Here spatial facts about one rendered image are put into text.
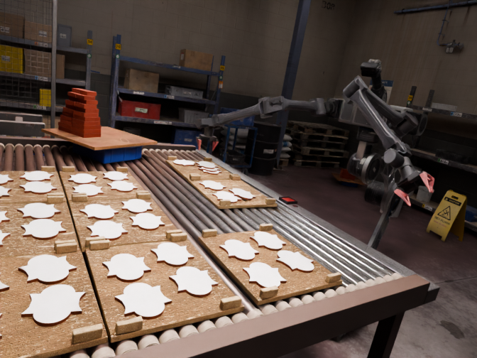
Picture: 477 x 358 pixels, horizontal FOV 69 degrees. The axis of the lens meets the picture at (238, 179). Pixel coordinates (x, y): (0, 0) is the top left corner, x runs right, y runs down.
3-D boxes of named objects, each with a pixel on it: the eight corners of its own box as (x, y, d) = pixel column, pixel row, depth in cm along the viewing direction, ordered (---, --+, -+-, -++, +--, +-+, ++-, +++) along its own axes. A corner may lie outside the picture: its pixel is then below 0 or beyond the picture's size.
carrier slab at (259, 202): (240, 182, 216) (240, 179, 216) (277, 207, 183) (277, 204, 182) (187, 181, 199) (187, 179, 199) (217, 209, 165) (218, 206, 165)
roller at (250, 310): (113, 153, 251) (113, 146, 249) (269, 334, 95) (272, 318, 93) (106, 153, 248) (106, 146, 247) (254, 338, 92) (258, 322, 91)
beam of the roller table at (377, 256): (201, 156, 296) (201, 149, 294) (435, 300, 130) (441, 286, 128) (192, 155, 291) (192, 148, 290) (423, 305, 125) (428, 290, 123)
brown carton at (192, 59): (204, 72, 649) (206, 53, 640) (211, 72, 616) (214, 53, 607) (178, 67, 627) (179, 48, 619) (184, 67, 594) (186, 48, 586)
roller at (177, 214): (120, 153, 253) (120, 146, 252) (283, 329, 97) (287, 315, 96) (113, 153, 251) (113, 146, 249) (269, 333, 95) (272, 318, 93)
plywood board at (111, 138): (107, 128, 258) (107, 126, 257) (157, 143, 235) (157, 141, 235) (41, 131, 215) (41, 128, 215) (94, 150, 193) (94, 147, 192)
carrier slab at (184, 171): (211, 163, 251) (211, 160, 251) (239, 181, 218) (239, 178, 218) (165, 162, 233) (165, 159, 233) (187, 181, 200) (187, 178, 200)
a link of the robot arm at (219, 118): (275, 116, 197) (272, 97, 197) (269, 115, 193) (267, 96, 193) (217, 130, 223) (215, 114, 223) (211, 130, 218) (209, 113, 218)
